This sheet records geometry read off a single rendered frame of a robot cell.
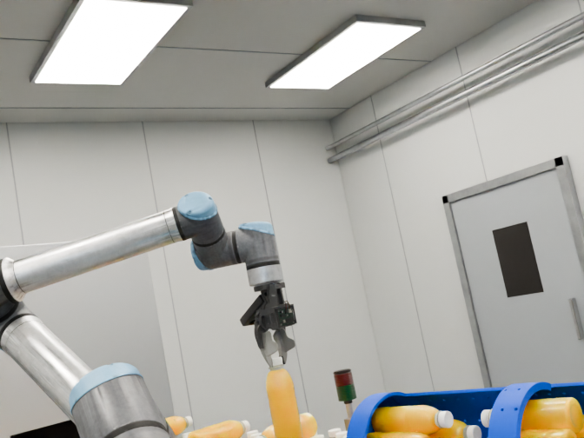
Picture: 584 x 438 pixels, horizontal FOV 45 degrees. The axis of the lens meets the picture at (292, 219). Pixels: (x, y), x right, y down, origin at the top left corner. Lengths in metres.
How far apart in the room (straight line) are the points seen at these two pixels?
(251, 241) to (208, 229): 0.13
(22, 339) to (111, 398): 0.53
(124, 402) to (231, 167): 5.41
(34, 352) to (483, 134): 4.71
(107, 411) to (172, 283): 4.84
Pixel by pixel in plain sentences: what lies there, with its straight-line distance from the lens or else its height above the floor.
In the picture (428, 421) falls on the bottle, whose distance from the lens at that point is 1.77.
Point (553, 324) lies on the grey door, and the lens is 5.69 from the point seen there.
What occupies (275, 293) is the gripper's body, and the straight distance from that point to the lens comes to 1.82.
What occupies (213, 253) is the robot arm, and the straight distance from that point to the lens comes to 1.83.
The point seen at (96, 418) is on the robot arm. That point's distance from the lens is 1.38.
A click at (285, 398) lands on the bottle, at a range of 1.86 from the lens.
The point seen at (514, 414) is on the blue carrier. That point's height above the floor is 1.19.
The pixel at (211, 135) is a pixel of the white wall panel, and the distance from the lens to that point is 6.69.
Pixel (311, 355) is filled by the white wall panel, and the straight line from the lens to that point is 6.79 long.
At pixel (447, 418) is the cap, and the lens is 1.76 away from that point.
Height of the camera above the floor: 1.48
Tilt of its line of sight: 8 degrees up
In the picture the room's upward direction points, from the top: 11 degrees counter-clockwise
